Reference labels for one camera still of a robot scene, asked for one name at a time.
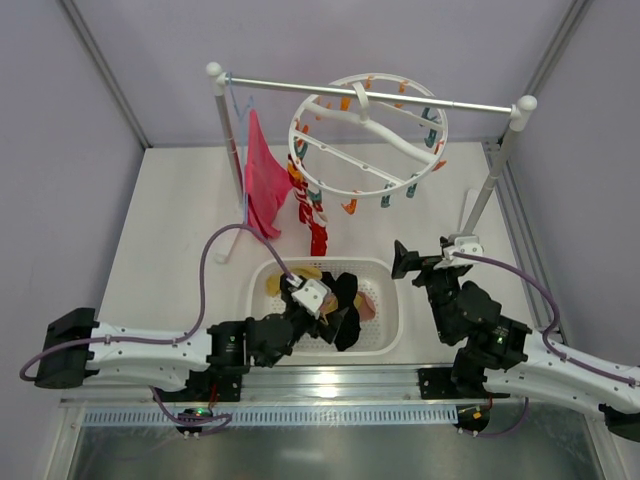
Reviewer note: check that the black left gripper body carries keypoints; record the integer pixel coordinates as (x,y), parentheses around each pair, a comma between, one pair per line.
(310,322)

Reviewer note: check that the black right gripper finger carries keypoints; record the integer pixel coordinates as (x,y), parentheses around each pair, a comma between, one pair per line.
(404,261)
(445,244)

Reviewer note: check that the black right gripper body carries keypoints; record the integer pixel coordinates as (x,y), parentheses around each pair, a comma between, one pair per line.
(424,267)

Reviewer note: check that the black striped sock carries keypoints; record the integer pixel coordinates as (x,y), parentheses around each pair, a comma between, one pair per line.
(323,329)
(345,288)

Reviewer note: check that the pink sock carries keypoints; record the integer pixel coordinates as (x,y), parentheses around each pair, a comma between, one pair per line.
(365,306)

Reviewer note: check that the teal clothes peg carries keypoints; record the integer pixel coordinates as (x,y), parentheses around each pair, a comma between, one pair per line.
(385,200)

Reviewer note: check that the white round clip hanger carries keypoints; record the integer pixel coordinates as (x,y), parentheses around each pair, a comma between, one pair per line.
(365,146)

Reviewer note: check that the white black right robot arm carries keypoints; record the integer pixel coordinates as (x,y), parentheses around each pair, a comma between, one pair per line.
(500,355)

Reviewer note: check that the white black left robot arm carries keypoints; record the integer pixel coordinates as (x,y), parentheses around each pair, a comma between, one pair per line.
(78,349)

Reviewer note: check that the white perforated plastic basket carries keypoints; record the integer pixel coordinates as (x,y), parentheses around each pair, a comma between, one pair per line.
(377,337)

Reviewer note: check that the pink towel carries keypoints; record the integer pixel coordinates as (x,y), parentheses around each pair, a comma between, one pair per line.
(267,181)

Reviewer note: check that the white metal clothes rack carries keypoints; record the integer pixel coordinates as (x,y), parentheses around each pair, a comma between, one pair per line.
(351,100)

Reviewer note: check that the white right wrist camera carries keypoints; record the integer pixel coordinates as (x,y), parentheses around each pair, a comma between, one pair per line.
(464,251)

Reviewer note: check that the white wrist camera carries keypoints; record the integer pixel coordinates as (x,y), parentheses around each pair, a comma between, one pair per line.
(311,295)
(464,251)

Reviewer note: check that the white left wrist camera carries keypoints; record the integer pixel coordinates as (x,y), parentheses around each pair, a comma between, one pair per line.
(311,295)

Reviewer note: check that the aluminium mounting rail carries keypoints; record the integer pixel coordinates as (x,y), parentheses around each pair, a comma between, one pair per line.
(376,382)

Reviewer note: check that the white slotted cable duct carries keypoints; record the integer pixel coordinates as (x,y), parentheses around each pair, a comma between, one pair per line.
(286,416)

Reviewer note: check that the blue wire hanger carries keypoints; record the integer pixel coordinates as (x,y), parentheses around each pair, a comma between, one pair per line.
(242,114)

